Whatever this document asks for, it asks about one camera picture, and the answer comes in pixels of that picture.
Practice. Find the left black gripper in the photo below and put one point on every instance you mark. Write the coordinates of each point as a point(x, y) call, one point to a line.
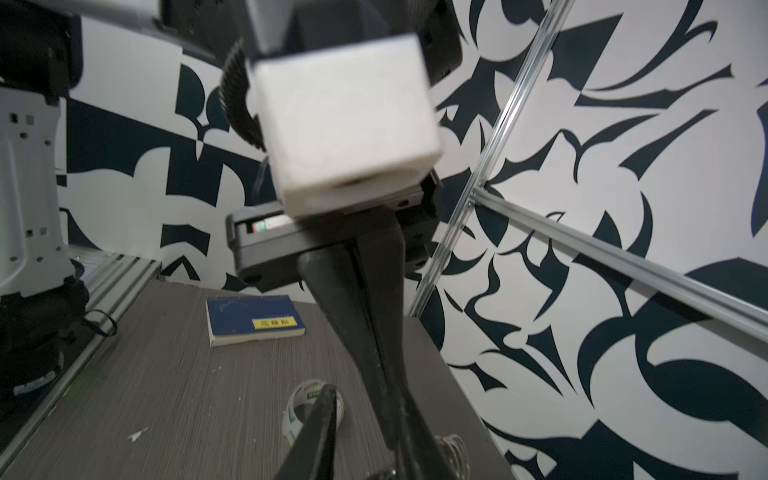
point(354, 269)

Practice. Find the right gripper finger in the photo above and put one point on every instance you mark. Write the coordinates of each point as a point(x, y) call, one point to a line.
point(313, 454)

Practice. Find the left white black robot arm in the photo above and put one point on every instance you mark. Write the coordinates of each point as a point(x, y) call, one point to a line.
point(42, 61)

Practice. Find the clear tape roll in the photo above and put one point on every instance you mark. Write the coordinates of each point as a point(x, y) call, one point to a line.
point(298, 408)

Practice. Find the blue book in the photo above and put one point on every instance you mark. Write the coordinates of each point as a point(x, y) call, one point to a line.
point(236, 320)

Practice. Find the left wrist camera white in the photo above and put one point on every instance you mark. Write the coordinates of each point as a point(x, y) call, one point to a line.
point(346, 125)

